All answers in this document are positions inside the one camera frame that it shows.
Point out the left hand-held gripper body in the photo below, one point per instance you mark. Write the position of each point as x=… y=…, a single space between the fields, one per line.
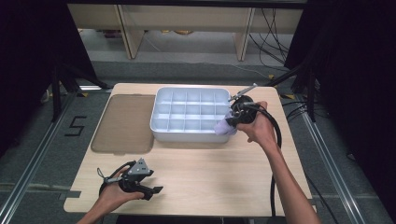
x=134 y=175

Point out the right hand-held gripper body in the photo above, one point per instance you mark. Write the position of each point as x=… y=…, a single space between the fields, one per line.
x=246 y=112

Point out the lavender sock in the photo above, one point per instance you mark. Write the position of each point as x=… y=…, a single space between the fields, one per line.
x=222 y=128

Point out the white compartment storage box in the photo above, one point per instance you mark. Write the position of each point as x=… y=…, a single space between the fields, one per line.
x=186 y=109

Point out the person's right hand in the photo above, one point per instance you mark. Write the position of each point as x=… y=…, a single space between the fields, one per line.
x=260 y=127

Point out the person's left hand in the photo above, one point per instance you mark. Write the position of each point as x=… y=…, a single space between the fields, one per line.
x=120 y=197

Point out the translucent brown box lid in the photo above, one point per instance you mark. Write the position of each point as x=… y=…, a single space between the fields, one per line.
x=124 y=124

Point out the black metal stand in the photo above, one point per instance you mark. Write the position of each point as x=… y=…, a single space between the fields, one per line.
x=62 y=90
x=306 y=90

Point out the beige wooden desk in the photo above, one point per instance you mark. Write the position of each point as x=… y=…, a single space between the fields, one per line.
x=186 y=18

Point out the black curtain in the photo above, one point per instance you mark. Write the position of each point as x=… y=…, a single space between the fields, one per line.
x=28 y=62
x=358 y=77

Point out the aluminium floor rail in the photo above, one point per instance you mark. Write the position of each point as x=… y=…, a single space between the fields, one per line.
x=333 y=171
x=34 y=161

